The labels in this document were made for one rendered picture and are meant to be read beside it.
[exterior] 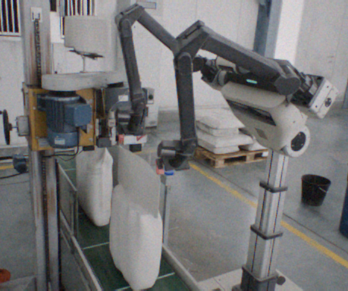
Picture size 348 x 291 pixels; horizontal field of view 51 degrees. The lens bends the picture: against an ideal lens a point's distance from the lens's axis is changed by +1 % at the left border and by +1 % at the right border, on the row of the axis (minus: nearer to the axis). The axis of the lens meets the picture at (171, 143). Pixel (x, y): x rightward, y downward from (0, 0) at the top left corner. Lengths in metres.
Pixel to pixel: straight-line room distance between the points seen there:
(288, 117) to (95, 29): 0.91
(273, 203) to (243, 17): 5.99
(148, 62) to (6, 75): 2.24
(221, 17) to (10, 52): 4.09
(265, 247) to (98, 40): 1.30
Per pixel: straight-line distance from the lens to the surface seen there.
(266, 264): 2.05
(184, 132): 1.31
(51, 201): 2.13
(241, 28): 7.56
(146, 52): 5.81
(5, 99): 4.65
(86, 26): 1.71
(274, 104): 1.49
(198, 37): 1.09
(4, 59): 4.58
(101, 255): 2.23
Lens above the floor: 1.65
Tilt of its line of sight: 17 degrees down
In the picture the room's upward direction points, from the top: 4 degrees clockwise
